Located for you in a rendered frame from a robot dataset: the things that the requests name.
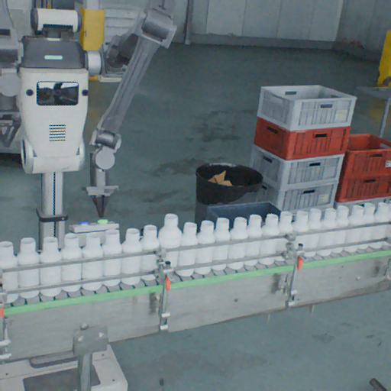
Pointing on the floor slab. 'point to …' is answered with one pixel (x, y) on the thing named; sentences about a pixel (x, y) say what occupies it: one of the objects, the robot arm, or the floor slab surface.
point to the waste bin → (250, 189)
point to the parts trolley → (380, 98)
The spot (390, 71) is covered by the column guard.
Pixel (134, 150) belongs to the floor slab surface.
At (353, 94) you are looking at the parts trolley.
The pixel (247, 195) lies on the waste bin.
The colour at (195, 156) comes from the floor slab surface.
